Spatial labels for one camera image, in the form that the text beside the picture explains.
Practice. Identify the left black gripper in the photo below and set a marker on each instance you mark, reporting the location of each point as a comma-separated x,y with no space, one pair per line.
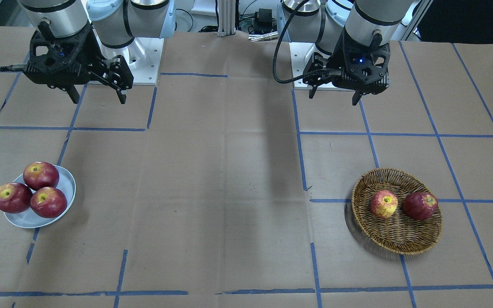
334,60

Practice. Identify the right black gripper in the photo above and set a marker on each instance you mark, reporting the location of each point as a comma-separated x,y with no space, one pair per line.
95,57

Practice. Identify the black power adapter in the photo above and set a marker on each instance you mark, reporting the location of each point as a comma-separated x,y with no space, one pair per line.
264,16

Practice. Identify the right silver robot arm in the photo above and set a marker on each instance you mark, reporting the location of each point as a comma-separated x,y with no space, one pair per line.
115,22

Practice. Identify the aluminium frame post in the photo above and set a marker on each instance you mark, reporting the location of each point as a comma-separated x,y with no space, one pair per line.
226,14

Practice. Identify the red apple of plate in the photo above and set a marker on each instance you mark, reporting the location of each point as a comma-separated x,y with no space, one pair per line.
48,202
40,174

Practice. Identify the red apple front of plate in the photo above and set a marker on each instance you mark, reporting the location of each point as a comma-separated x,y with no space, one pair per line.
48,202

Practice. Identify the light blue plate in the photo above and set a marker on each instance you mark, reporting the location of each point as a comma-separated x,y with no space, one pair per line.
28,219

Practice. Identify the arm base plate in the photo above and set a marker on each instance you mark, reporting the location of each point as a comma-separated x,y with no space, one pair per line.
300,53
144,64

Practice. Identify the yellow red striped apple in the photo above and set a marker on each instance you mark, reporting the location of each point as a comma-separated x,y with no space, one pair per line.
383,204

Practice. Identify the brown wicker basket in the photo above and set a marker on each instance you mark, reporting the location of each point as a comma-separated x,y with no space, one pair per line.
399,233

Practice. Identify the dark red apple in basket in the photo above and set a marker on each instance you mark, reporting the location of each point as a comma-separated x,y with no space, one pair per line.
420,205

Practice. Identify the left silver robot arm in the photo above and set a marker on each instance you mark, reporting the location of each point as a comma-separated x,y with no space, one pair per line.
313,21

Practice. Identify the red apple top of plate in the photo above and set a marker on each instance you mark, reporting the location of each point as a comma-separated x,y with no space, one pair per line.
40,174

